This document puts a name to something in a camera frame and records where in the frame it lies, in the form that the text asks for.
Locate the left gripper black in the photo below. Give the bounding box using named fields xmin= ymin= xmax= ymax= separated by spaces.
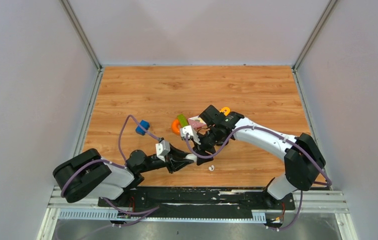
xmin=139 ymin=143 xmax=195 ymax=174

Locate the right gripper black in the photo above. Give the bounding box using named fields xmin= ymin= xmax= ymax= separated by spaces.
xmin=191 ymin=125 xmax=223 ymax=166

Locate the white earbud charging case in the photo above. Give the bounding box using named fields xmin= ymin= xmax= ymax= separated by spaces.
xmin=185 ymin=153 xmax=198 ymax=163

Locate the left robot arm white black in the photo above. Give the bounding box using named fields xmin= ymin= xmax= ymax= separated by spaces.
xmin=52 ymin=146 xmax=198 ymax=207

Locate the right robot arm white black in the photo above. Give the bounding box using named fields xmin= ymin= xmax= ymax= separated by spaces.
xmin=182 ymin=105 xmax=326 ymax=209

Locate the pink patterned card box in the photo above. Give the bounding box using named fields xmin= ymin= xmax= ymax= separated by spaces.
xmin=187 ymin=116 xmax=207 ymax=130

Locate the green toy block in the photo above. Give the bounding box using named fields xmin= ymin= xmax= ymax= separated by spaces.
xmin=176 ymin=114 xmax=190 ymax=128

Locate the blue toy block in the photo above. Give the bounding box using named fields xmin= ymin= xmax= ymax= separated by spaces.
xmin=135 ymin=120 xmax=150 ymax=136

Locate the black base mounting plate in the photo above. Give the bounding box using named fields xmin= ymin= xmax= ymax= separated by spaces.
xmin=97 ymin=186 xmax=296 ymax=218

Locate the yellow traffic light toy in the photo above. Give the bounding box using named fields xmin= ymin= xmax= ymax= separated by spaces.
xmin=220 ymin=106 xmax=231 ymax=116

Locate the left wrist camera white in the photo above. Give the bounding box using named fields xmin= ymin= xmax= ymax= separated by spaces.
xmin=155 ymin=139 xmax=171 ymax=161

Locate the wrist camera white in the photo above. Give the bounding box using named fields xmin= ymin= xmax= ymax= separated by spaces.
xmin=155 ymin=139 xmax=171 ymax=161
xmin=179 ymin=125 xmax=201 ymax=145

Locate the orange ring toy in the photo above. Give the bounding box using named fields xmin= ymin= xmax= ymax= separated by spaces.
xmin=171 ymin=118 xmax=182 ymax=136

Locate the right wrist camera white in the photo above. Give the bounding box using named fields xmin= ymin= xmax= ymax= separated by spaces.
xmin=179 ymin=125 xmax=201 ymax=145

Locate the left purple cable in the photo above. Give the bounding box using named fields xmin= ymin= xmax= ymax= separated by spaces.
xmin=60 ymin=114 xmax=163 ymax=240

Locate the white slotted cable duct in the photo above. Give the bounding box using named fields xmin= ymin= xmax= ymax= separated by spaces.
xmin=57 ymin=208 xmax=267 ymax=224

